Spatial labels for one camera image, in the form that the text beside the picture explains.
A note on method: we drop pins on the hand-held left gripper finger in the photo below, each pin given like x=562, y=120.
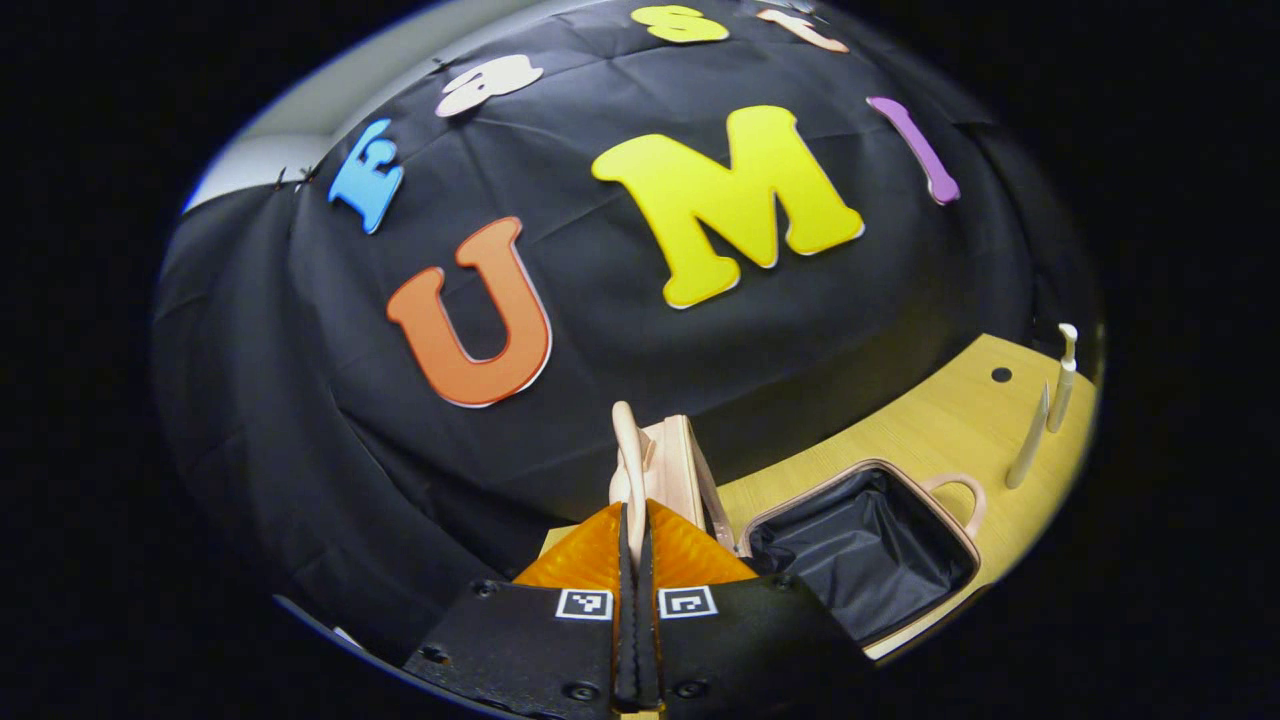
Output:
x=647, y=640
x=627, y=640

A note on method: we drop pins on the pink suitcase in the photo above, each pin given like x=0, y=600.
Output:
x=860, y=560

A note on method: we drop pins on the white squeeze tube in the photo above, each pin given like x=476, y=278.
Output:
x=1028, y=445

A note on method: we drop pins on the white pump bottle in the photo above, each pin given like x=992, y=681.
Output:
x=1062, y=385

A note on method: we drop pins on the black backdrop cloth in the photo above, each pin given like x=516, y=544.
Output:
x=620, y=350

